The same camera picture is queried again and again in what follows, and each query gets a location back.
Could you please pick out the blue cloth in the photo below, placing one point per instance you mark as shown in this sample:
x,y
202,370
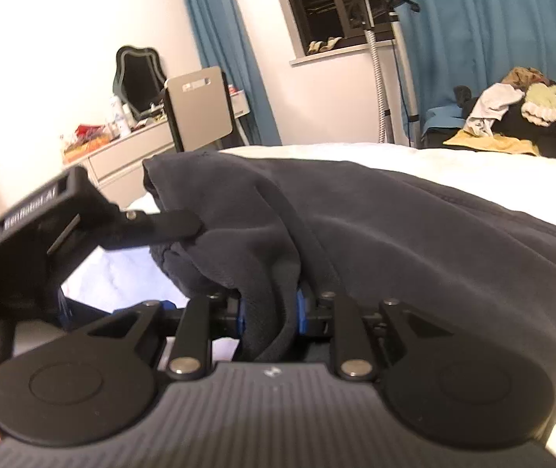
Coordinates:
x,y
441,117

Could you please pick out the black framed wavy mirror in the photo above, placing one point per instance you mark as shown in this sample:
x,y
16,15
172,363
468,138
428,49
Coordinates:
x,y
139,78

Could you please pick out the white dressing table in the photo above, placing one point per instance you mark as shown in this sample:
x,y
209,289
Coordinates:
x,y
126,156

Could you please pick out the red and yellow packets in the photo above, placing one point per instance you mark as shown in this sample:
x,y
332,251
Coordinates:
x,y
85,139

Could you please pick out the bed with pastel sheet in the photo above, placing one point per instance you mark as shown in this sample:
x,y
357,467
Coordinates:
x,y
502,170

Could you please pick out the beige gloves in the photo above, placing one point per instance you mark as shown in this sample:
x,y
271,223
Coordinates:
x,y
324,45

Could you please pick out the wide blue curtain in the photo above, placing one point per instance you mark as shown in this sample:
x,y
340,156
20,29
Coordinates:
x,y
478,24

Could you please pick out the standing garment steamer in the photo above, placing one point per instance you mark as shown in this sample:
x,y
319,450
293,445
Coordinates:
x,y
407,87

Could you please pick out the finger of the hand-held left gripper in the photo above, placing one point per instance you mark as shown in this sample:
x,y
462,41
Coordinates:
x,y
160,226
85,311

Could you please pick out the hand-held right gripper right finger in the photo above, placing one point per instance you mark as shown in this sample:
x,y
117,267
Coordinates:
x,y
301,313

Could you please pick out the white backed chair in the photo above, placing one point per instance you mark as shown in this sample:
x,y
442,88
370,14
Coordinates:
x,y
200,107

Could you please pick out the dark window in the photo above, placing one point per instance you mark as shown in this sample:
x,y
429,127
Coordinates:
x,y
307,5

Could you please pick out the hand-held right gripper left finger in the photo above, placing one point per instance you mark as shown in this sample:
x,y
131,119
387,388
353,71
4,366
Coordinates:
x,y
242,316

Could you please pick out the dark grey pants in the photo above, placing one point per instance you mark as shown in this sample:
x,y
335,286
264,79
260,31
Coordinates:
x,y
380,234

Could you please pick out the white bottle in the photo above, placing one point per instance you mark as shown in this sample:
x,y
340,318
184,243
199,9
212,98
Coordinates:
x,y
121,122

